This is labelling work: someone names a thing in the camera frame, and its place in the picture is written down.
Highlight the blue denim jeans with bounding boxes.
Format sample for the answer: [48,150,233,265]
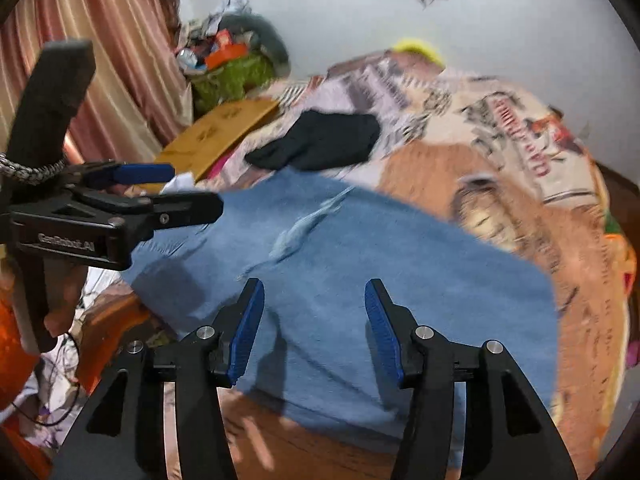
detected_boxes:
[122,170,558,453]

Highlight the person left hand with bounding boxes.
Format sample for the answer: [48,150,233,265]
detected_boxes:
[0,253,89,356]

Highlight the flat cardboard box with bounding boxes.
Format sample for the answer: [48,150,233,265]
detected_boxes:
[153,99,279,181]

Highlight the pink striped curtain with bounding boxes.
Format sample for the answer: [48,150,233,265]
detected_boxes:
[1,0,193,162]

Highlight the white papers pile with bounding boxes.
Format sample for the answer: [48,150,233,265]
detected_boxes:
[0,268,101,461]

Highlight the orange box on pile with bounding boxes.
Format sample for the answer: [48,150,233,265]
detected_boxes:
[205,44,250,70]

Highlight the black folded garment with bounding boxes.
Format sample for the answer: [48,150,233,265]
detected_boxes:
[244,110,381,171]

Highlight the grey pillow on pile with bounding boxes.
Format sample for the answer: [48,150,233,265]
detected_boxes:
[218,13,291,77]

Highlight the patterned bed blanket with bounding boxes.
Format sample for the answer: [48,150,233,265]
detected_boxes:
[78,58,637,479]

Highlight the yellow curved headboard piece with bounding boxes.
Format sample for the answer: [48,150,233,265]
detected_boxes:
[392,38,446,68]

